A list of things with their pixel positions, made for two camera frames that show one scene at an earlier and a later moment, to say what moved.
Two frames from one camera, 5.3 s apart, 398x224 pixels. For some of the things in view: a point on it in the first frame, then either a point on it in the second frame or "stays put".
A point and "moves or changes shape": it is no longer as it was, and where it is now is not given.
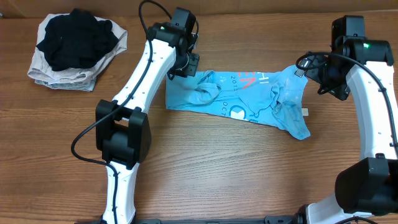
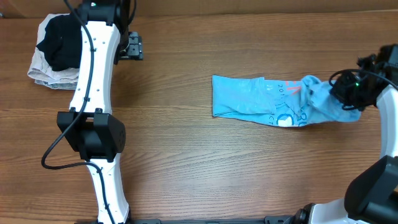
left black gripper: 185,70 → 134,47
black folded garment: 76,40 stays put
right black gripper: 319,74 → 339,91
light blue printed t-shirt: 276,98 moves or changes shape
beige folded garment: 41,68 stays put
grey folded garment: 87,84 stays put
